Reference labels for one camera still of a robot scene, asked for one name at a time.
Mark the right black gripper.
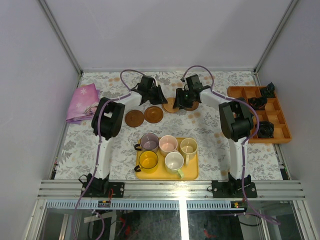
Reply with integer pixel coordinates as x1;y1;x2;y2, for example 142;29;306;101
172;88;194;110

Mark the reddish brown wooden coaster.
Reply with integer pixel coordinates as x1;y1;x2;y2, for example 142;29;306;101
185;101;199;111

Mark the woven rattan coaster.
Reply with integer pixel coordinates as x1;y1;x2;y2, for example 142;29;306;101
162;97;179;114

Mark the dark brown wooden coaster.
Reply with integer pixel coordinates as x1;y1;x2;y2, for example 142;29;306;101
124;110;145;128

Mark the pale green mug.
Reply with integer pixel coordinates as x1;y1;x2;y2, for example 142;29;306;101
180;138;198;166

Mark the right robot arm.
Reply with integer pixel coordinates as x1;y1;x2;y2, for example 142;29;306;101
173;74;254;198

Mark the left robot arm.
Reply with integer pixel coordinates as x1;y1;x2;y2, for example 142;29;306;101
91;75;168;180

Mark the pink cup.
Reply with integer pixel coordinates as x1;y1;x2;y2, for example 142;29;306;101
159;135;178;157

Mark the purple folded cloth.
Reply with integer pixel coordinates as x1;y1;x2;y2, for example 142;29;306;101
66;83;100;123

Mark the black coiled item middle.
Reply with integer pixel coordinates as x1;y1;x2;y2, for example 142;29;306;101
247;96;268;111

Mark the black coiled item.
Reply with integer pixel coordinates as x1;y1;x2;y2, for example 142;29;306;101
260;82;275;98
247;96;268;111
257;121;275;139

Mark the yellow plastic tray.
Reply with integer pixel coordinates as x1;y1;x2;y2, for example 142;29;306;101
135;137;199;181

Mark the black coiled item top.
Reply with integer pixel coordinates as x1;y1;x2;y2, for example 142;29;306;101
260;82;275;98

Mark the black coiled item bottom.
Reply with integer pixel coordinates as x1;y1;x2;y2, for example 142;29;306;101
257;121;275;139

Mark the orange compartment organizer tray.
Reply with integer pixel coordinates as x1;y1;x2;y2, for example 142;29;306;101
227;86;292;144

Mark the purple mug black handle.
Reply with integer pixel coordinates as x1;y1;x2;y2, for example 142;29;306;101
134;133;159;153

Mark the white mug green handle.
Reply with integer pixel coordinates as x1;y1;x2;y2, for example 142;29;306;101
164;151;185;179

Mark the yellow mug black handle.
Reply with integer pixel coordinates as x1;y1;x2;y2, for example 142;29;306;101
134;150;159;174

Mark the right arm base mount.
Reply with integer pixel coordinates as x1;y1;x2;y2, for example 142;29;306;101
211;180;258;199

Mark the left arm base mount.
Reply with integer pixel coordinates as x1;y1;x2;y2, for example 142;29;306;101
83;182;125;199

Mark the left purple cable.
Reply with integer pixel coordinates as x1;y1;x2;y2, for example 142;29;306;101
79;69;151;198

